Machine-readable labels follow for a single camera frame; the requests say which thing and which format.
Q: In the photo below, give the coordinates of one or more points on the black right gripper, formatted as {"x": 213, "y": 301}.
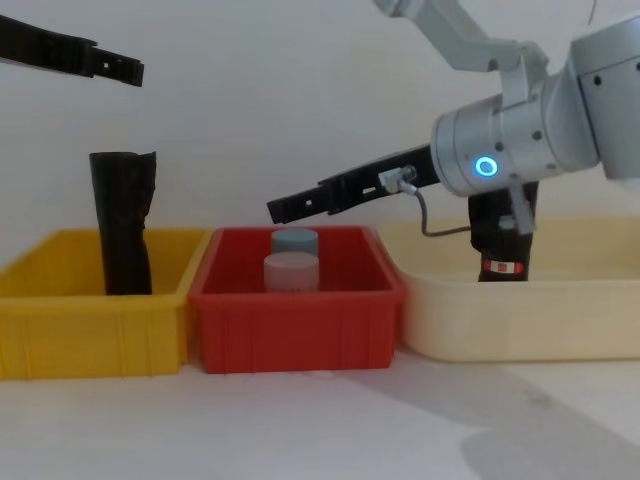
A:
{"x": 380, "y": 172}

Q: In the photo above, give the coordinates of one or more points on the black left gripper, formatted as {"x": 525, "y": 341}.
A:
{"x": 45, "y": 47}

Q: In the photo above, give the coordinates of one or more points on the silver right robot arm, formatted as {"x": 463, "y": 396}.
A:
{"x": 550, "y": 110}

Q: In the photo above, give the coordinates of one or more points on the jar with grey lid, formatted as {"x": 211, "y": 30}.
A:
{"x": 295, "y": 241}

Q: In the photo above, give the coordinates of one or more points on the jar with white lid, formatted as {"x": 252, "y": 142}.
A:
{"x": 291, "y": 272}

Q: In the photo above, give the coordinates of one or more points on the red plastic bin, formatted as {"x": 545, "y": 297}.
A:
{"x": 300, "y": 330}

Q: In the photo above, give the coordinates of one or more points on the plain black pouch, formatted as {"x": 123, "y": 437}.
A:
{"x": 125, "y": 225}

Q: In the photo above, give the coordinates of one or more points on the black pouch with red label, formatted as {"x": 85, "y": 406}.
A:
{"x": 495, "y": 245}

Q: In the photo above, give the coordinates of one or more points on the cream plastic bin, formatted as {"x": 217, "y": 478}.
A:
{"x": 525, "y": 320}

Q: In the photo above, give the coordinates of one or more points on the yellow plastic bin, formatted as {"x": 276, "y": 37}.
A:
{"x": 75, "y": 325}

